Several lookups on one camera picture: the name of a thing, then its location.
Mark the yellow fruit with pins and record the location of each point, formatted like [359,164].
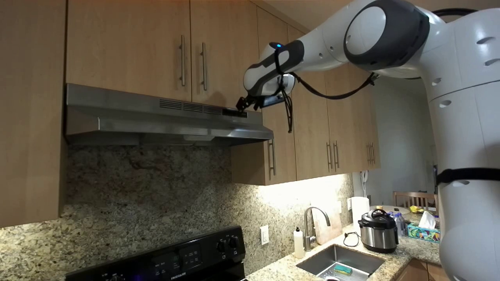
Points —
[415,209]

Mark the black stove control console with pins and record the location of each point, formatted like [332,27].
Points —
[173,258]

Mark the long wooden wall cabinet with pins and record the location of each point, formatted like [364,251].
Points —
[314,145]

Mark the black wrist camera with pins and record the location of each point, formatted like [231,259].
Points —
[274,100]

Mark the small white wall device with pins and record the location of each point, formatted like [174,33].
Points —
[364,177]

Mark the white paper towel roll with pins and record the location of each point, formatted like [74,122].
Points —
[360,208]

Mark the white soap bottle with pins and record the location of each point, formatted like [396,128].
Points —
[299,244]

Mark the white wall outlet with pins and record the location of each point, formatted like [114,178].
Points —
[265,234]

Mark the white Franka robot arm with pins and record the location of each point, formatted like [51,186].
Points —
[470,103]

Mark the green yellow sponge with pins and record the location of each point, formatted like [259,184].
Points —
[345,270]

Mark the silver black pressure cooker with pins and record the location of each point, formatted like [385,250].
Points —
[379,234]

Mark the stainless steel sink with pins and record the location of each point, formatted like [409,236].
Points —
[334,258]

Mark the stainless steel range hood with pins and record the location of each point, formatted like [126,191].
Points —
[131,117]

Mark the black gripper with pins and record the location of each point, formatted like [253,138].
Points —
[251,102]

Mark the two-door wooden wall cabinet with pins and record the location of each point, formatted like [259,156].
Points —
[131,47]

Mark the tall wooden wall cabinet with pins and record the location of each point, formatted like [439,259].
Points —
[32,103]

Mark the wooden chair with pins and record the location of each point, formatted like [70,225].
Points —
[412,195]

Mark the green tissue box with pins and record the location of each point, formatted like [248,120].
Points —
[420,231]

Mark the clear plastic bottle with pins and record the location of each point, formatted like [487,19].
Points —
[401,220]

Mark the metal kitchen faucet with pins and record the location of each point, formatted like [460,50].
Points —
[310,228]

